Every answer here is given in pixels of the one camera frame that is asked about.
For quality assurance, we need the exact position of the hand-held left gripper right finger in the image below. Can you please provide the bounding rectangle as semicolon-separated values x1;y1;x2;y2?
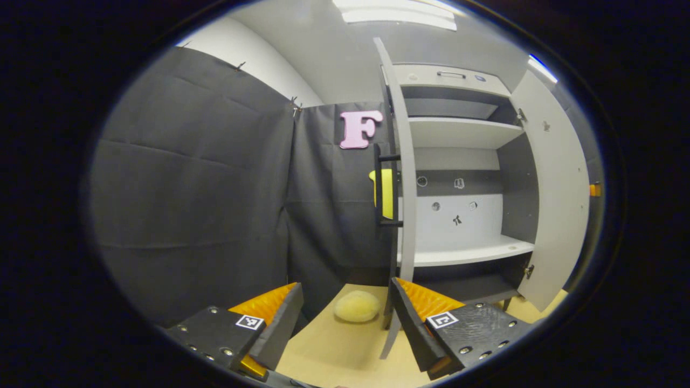
389;277;535;380

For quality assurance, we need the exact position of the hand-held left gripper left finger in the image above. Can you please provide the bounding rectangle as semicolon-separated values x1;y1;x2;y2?
164;282;304;380

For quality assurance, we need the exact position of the grey cabinet door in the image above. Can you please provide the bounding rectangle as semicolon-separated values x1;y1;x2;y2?
373;37;419;361
509;69;591;313

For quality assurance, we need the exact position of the grey cabinet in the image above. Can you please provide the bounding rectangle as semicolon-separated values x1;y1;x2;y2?
380;64;540;305

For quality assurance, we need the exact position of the grey cabinet drawer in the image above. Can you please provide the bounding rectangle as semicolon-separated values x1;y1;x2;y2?
391;64;512;99

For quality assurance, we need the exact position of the round yellow fluffy ball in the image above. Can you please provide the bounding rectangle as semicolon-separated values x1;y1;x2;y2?
333;290;382;324

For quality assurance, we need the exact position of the narrow ceiling light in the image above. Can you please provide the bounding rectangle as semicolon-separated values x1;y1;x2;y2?
527;53;559;85

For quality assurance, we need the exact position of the black backdrop cloth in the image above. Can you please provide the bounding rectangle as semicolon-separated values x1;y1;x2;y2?
89;46;603;327

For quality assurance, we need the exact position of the large ceiling light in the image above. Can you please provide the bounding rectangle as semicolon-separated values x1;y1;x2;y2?
332;0;459;31

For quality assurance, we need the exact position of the black door handle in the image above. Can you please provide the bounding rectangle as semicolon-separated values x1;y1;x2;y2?
373;143;404;227

